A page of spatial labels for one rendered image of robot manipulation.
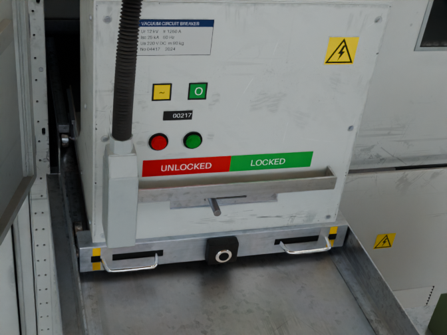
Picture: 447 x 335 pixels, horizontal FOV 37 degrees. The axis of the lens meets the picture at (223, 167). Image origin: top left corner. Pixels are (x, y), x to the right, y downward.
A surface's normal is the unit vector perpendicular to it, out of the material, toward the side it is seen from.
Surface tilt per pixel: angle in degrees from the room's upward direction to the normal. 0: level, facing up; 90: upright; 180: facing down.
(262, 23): 90
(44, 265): 90
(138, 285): 0
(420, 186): 90
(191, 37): 90
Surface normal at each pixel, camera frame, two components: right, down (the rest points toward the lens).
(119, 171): 0.29, 0.09
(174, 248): 0.26, 0.56
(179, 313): 0.11, -0.82
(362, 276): -0.96, 0.06
